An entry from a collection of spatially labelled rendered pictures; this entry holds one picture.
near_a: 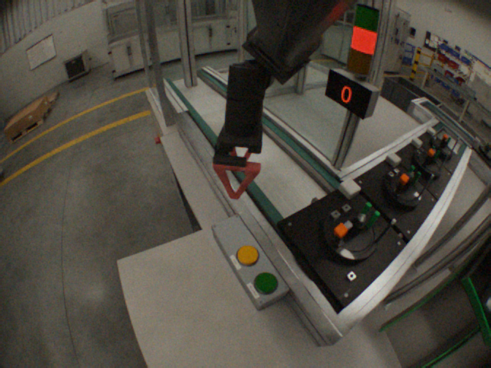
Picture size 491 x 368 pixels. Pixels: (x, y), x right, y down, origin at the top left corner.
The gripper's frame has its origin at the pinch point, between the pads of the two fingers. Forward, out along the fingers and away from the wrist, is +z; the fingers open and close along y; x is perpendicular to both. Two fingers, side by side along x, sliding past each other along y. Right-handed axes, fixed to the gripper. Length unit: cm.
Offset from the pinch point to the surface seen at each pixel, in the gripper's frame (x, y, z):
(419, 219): -51, 3, 8
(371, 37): -22.5, 9.6, -30.4
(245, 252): -3.3, -5.6, 13.6
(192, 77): 33, 84, -4
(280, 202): -11.4, 12.7, 14.4
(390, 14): -75, 94, -68
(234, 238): -0.8, -1.7, 14.2
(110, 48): 316, 392, -34
